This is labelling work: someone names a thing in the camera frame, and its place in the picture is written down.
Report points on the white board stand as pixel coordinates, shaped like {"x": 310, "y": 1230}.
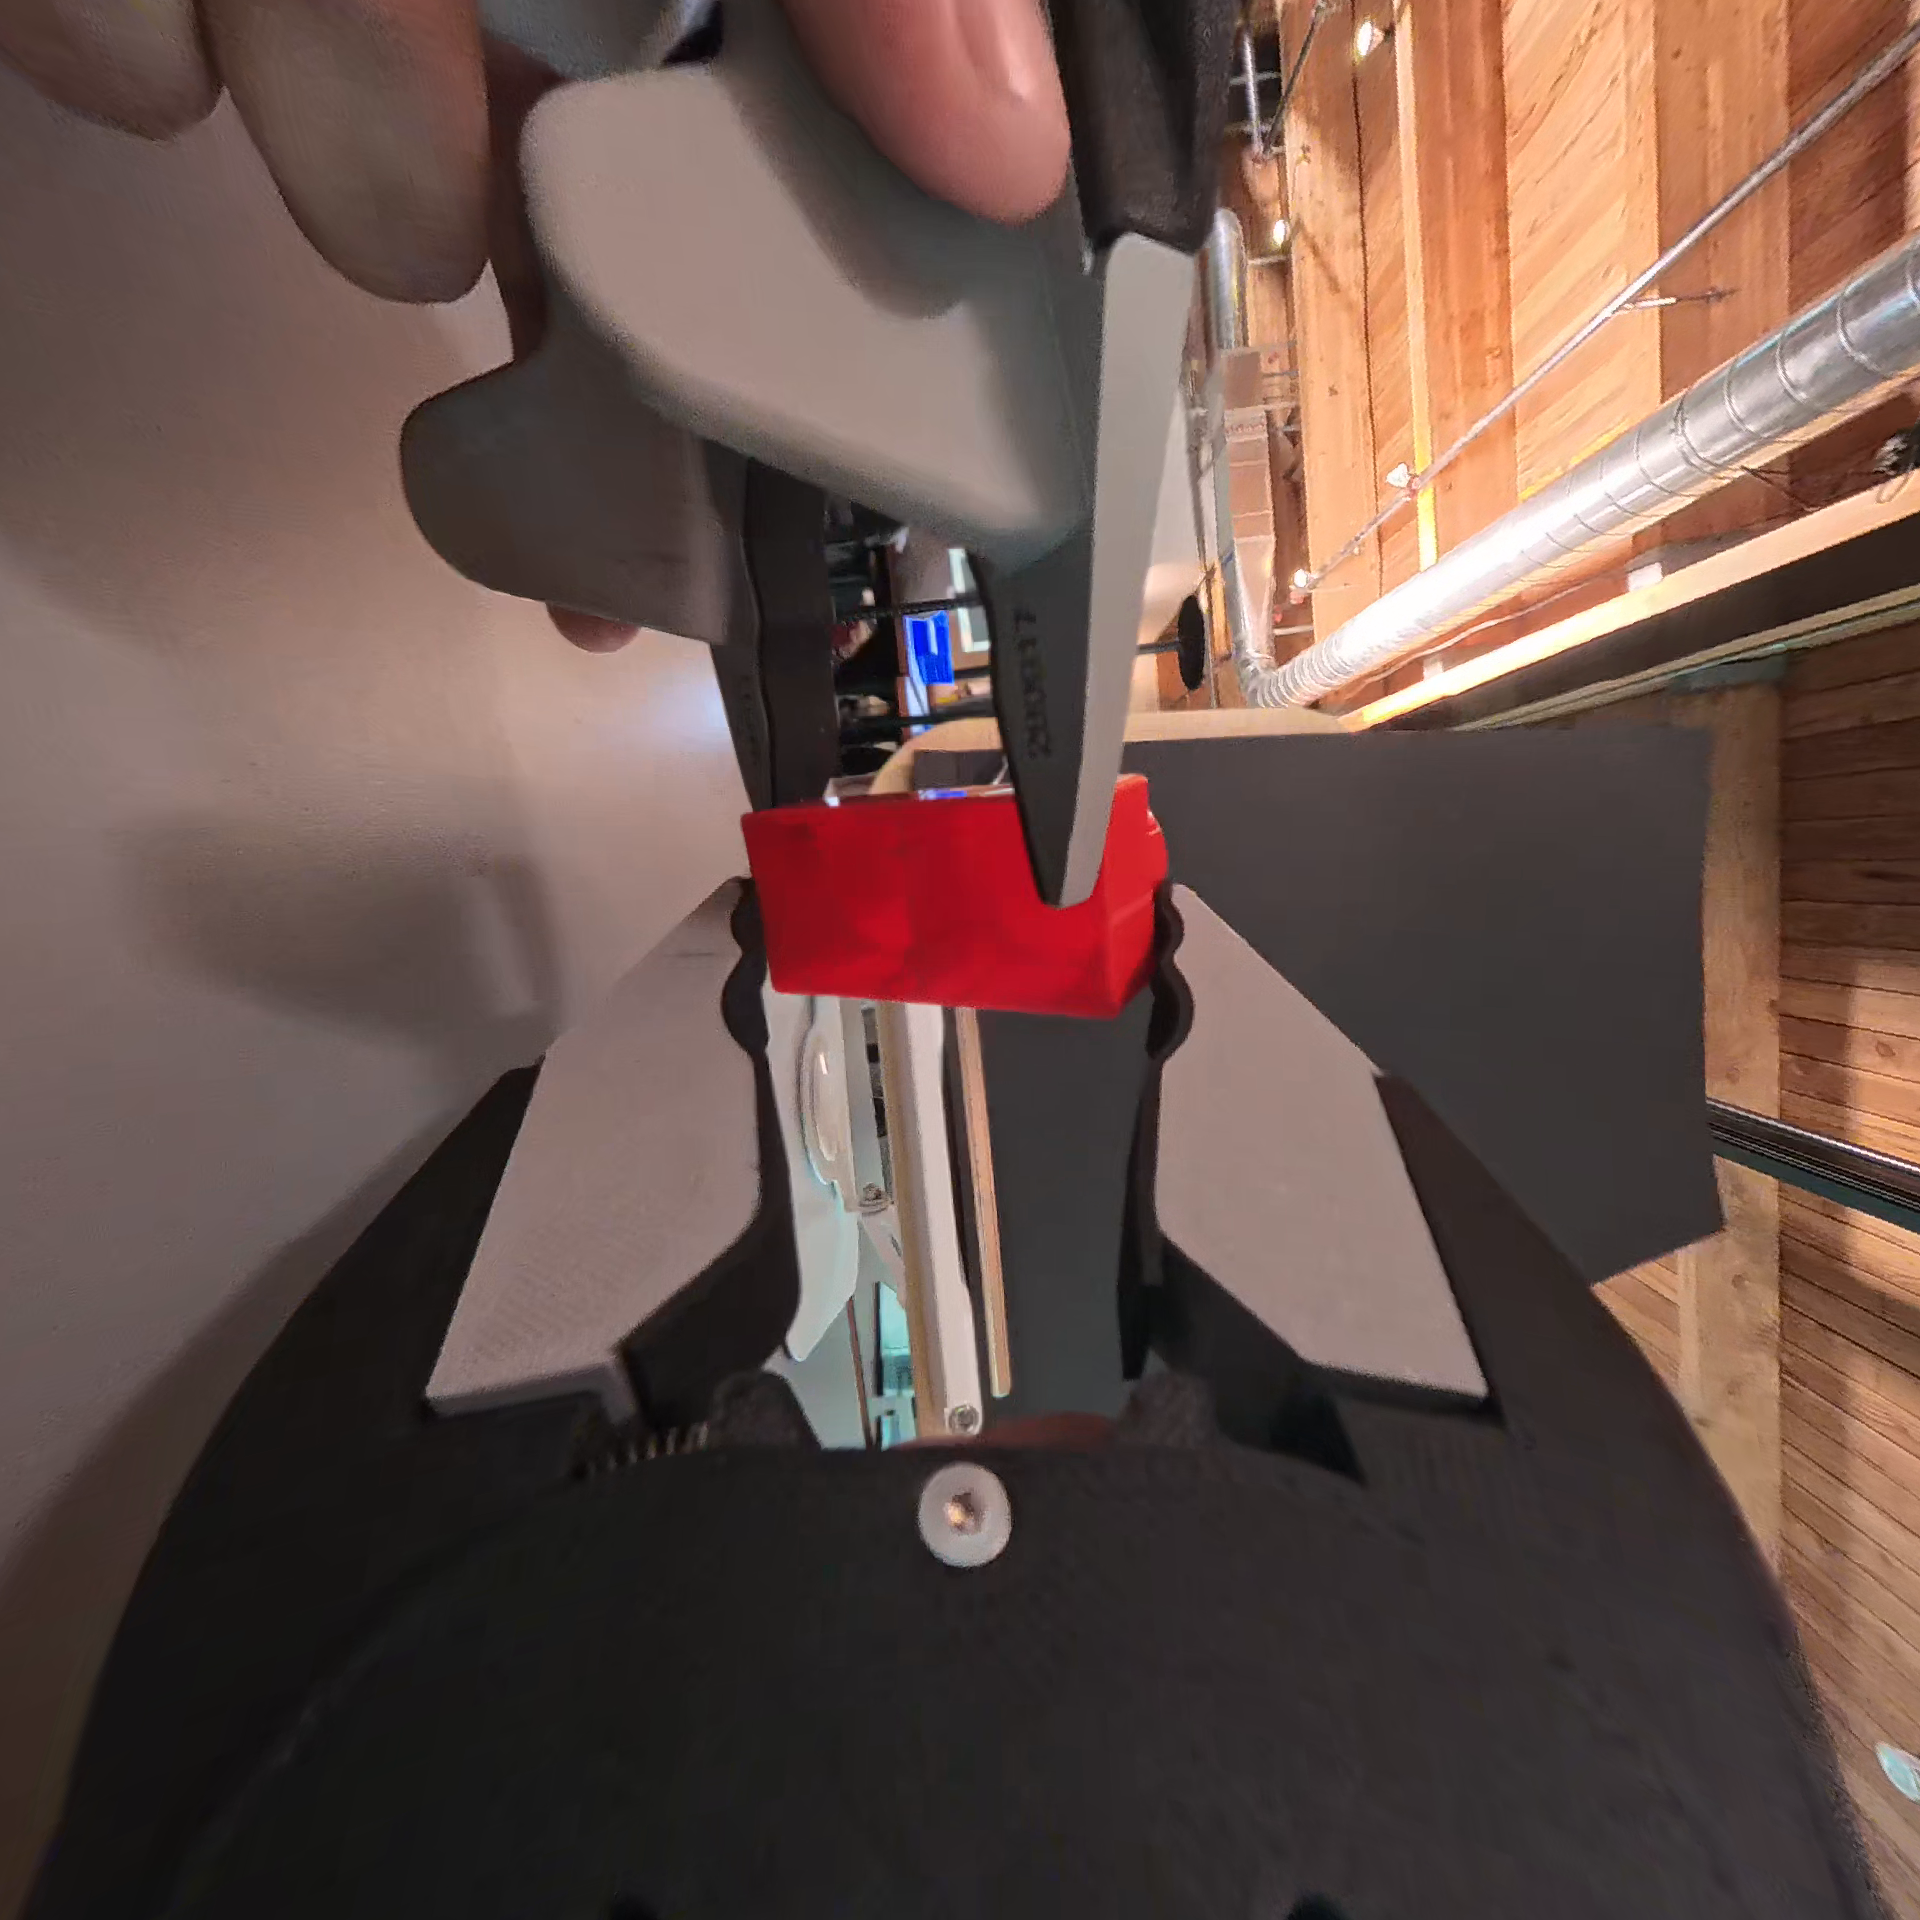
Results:
{"x": 817, "y": 1137}

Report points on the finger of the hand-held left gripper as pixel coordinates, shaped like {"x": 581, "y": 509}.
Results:
{"x": 1141, "y": 523}
{"x": 603, "y": 500}

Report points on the person's left hand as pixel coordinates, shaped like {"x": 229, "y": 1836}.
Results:
{"x": 345, "y": 135}

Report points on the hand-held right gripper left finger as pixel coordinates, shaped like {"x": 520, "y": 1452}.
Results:
{"x": 603, "y": 1196}

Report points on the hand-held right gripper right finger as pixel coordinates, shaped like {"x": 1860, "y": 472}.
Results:
{"x": 1290, "y": 1196}

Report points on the silver ventilation duct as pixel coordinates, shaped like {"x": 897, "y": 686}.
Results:
{"x": 1650, "y": 431}

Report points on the red toy brick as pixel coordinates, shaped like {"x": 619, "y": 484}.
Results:
{"x": 899, "y": 925}

